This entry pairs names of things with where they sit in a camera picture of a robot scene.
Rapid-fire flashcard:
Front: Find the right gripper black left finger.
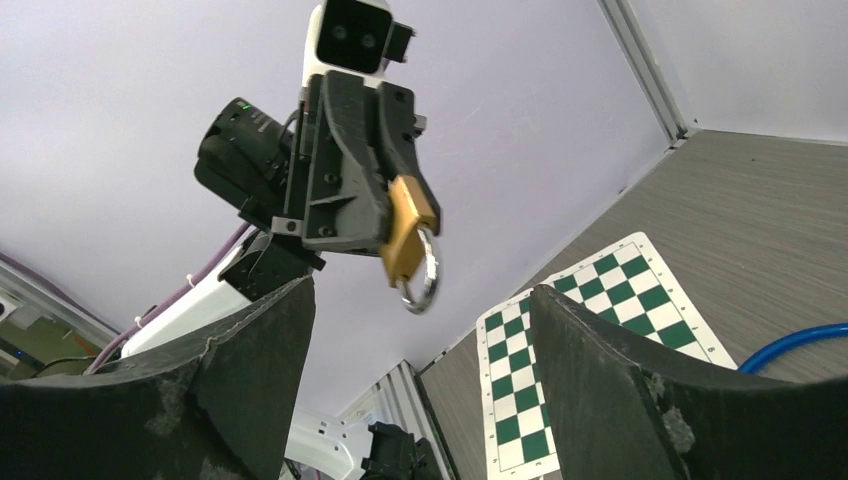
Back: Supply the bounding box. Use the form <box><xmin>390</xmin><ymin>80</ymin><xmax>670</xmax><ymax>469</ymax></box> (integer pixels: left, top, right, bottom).
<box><xmin>1</xmin><ymin>276</ymin><xmax>315</xmax><ymax>479</ymax></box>

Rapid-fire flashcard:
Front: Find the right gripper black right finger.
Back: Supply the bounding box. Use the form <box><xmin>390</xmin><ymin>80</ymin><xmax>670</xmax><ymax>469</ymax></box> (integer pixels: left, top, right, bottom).
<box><xmin>529</xmin><ymin>285</ymin><xmax>847</xmax><ymax>479</ymax></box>

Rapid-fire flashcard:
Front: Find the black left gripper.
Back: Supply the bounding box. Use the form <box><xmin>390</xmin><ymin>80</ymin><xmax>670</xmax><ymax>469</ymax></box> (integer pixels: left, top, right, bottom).
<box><xmin>271</xmin><ymin>71</ymin><xmax>442</xmax><ymax>255</ymax></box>

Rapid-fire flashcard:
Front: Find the brass padlock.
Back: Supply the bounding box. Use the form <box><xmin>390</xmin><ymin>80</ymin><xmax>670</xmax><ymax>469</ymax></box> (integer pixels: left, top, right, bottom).
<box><xmin>379</xmin><ymin>175</ymin><xmax>442</xmax><ymax>315</ymax></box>

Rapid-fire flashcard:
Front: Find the blue cable lock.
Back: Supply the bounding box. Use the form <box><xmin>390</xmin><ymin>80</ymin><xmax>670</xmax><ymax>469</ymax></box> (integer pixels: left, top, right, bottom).
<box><xmin>737</xmin><ymin>322</ymin><xmax>847</xmax><ymax>374</ymax></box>

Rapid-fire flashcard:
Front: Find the green white chessboard mat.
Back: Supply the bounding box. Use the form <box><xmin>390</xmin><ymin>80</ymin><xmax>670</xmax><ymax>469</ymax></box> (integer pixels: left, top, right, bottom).
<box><xmin>475</xmin><ymin>232</ymin><xmax>736</xmax><ymax>479</ymax></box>

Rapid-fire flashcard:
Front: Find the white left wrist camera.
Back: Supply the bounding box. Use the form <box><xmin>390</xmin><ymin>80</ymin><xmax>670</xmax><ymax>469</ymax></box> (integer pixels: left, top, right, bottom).
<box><xmin>301</xmin><ymin>0</ymin><xmax>416</xmax><ymax>89</ymax></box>

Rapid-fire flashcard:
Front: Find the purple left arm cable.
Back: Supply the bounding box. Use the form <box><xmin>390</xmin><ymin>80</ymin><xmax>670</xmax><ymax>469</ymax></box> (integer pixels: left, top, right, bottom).
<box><xmin>82</xmin><ymin>221</ymin><xmax>253</xmax><ymax>376</ymax></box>

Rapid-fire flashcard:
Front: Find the aluminium corner post left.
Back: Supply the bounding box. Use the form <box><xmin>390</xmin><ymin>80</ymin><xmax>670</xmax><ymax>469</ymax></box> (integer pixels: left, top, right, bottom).
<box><xmin>598</xmin><ymin>0</ymin><xmax>691</xmax><ymax>150</ymax></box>

